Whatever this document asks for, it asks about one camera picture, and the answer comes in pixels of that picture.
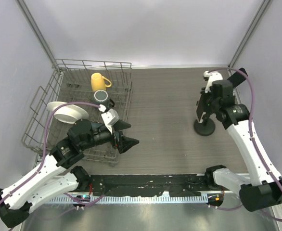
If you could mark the yellow mug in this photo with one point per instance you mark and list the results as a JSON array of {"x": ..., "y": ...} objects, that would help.
[{"x": 99, "y": 82}]

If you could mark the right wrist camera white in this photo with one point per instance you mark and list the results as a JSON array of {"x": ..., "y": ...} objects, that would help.
[{"x": 210, "y": 77}]

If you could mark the pink case phone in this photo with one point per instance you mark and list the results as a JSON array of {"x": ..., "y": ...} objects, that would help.
[{"x": 202, "y": 110}]

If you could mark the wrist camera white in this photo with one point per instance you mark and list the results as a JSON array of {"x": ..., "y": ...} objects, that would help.
[
  {"x": 110, "y": 118},
  {"x": 210, "y": 77}
]

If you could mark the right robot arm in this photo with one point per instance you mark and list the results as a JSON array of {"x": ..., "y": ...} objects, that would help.
[{"x": 263, "y": 188}]

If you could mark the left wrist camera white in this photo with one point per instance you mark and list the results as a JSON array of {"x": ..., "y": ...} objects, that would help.
[{"x": 110, "y": 118}]

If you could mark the white plate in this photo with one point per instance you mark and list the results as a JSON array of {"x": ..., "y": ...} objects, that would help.
[{"x": 70, "y": 114}]

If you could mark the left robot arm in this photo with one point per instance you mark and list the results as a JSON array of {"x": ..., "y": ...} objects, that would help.
[{"x": 57, "y": 172}]

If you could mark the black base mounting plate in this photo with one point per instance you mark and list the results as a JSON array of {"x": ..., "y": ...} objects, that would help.
[{"x": 177, "y": 185}]

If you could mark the grey wire dish rack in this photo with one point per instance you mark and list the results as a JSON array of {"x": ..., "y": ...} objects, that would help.
[{"x": 54, "y": 106}]

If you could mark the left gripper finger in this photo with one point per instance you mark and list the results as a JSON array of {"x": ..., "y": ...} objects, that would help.
[
  {"x": 120, "y": 125},
  {"x": 128, "y": 143}
]

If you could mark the dark teal cup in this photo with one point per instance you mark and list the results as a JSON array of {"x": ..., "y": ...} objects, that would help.
[{"x": 102, "y": 97}]

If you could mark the white slotted cable duct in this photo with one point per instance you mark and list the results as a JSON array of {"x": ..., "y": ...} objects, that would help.
[{"x": 165, "y": 198}]

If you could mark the black case phone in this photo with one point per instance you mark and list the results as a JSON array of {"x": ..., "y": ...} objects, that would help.
[{"x": 236, "y": 79}]

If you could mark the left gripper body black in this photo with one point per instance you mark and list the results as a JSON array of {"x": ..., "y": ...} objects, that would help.
[{"x": 115, "y": 143}]

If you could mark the black clamp phone stand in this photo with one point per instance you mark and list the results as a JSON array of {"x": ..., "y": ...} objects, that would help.
[{"x": 206, "y": 127}]

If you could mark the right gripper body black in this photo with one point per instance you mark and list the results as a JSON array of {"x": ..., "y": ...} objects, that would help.
[{"x": 214, "y": 103}]

